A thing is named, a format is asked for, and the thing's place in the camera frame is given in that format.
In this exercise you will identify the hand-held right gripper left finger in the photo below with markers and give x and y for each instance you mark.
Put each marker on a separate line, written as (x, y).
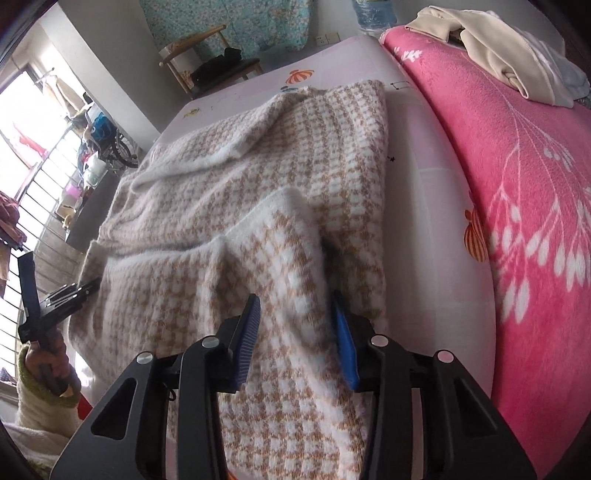
(247, 341)

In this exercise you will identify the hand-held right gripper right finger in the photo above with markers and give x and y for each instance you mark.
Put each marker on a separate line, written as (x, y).
(346, 346)

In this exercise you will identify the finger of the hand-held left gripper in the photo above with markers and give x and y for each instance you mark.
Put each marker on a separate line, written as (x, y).
(74, 290)
(74, 300)

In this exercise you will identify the beige houndstooth coat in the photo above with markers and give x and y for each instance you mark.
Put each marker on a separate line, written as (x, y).
(207, 207)

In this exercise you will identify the person's left forearm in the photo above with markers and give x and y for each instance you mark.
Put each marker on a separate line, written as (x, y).
(41, 410)

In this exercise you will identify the person's left hand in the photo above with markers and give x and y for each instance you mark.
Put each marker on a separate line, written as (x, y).
(57, 357)

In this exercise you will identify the metal balcony railing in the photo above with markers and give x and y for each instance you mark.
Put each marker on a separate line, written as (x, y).
(51, 217)

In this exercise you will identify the brown hanging cloth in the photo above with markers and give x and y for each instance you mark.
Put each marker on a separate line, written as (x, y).
(9, 217)

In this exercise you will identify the bicycle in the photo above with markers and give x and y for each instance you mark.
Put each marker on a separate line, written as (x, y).
(122, 152)

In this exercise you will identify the red hanging cloth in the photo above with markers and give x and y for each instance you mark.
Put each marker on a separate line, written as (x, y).
(30, 143)

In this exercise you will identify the lilac printed bed sheet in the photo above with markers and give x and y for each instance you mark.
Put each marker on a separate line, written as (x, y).
(429, 207)

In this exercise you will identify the blue bag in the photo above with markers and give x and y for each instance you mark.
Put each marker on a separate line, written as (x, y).
(101, 127)

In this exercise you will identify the white hanging garment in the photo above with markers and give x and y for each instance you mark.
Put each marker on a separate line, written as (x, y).
(60, 94)

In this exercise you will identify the pink floral blanket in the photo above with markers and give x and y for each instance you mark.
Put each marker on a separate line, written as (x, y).
(531, 184)

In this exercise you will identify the wooden chair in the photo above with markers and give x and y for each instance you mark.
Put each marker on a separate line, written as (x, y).
(184, 49)

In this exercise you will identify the black cloth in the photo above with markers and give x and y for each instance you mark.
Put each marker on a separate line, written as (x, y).
(217, 64)

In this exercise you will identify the beige garment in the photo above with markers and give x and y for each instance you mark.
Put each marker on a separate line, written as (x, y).
(489, 60)

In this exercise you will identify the large water bottle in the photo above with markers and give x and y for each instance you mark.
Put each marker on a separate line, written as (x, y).
(374, 14)

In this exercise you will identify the light grey garment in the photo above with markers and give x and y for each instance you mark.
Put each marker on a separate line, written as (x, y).
(572, 78)

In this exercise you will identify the teal floral wall cloth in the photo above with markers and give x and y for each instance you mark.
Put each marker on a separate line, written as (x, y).
(207, 23)

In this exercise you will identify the white wall socket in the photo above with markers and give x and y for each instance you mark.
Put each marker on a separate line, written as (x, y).
(328, 39)

